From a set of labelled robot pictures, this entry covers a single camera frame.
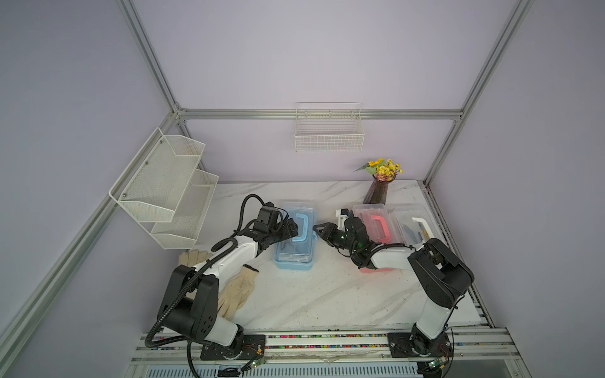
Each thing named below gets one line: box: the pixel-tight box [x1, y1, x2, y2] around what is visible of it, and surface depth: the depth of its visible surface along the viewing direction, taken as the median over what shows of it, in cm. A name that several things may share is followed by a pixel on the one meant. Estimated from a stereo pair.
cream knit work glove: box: [217, 264, 260, 321], surface depth 86 cm
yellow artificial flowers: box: [352, 157, 404, 182], surface depth 95 cm
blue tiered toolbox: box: [272, 200, 319, 271], surface depth 90 cm
